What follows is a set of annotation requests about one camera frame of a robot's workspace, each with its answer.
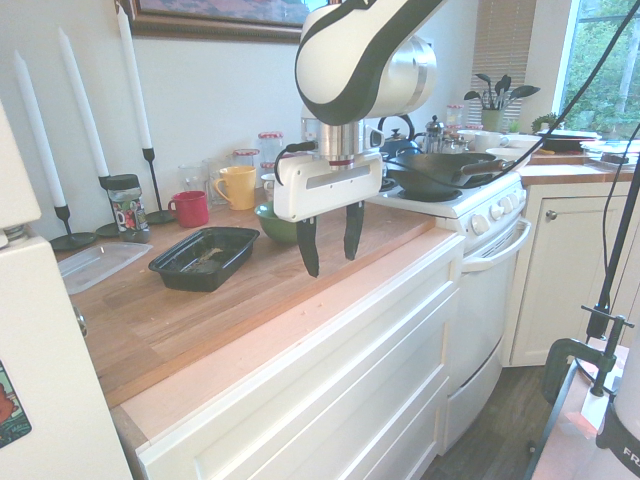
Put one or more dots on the clear plastic lid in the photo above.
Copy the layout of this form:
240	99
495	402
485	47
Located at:
95	265

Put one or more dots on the black plastic food tray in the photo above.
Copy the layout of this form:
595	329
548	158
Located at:
172	270

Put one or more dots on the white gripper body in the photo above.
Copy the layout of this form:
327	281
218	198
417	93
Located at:
320	187

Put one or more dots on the medium white taper candle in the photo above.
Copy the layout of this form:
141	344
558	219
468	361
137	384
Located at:
82	100

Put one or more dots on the white drawer cabinet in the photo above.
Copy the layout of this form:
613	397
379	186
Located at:
325	375

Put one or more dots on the red enamel mug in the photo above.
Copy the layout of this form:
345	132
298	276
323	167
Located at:
191	210

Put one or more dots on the small green plant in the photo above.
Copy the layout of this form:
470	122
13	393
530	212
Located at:
544	121

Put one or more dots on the short white taper candle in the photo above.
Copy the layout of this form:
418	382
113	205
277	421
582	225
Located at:
40	130

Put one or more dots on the black tripod stand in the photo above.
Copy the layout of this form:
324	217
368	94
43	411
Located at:
617	245

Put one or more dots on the clear drinking glass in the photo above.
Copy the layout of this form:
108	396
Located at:
214	172
192	177

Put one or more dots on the green utensil crock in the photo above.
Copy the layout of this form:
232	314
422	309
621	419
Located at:
491	120

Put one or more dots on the black-lidded jar with red label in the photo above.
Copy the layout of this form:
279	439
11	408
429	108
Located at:
127	212

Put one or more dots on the black kitchen utensil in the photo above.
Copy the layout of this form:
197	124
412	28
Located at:
483	82
503	85
525	91

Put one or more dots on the white cabinet with knob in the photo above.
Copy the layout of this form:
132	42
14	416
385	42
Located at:
560	280

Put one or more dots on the brown cereal flakes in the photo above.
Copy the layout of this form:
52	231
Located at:
206	256

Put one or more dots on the yellow ceramic mug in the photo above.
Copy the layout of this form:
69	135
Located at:
240	187

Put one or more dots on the black frying pan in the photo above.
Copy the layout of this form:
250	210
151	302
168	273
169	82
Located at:
570	142

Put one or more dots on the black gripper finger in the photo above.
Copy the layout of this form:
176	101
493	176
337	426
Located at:
309	247
353	232

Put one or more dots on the small white cup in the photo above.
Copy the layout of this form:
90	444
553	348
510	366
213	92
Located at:
268	186

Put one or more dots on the green ceramic bowl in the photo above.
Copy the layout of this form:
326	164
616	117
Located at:
272	231

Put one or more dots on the white kitchen stove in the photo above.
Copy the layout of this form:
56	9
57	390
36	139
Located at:
485	280

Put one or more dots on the clear drinking glasses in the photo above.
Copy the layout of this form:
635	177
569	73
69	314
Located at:
246	157

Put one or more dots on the white ceramic bowl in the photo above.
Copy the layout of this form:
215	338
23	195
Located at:
507	155

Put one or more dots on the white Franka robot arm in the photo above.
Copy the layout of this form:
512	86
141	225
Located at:
340	50

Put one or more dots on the framed painting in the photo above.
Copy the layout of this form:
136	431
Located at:
210	22

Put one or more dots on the glass jar red checkered lid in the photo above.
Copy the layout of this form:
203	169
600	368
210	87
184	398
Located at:
455	114
270	147

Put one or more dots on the green screw clamp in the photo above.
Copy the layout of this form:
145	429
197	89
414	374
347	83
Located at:
565	350

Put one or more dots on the tall white taper candle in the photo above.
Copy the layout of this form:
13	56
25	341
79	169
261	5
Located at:
134	75

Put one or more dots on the beige window blind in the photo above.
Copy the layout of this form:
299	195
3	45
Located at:
502	45

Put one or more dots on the blue kettle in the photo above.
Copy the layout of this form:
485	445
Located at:
400	142

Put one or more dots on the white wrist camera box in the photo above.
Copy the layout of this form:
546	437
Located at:
372	132

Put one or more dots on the colourful fridge magnet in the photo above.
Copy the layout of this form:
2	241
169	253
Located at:
10	405

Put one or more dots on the stack of plates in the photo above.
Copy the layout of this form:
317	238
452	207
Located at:
610	146

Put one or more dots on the white mug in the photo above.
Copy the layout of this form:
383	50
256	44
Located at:
487	141

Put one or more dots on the cream refrigerator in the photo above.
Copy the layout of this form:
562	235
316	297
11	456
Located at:
40	325

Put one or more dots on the glass french press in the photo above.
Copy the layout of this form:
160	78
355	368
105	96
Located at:
435	137

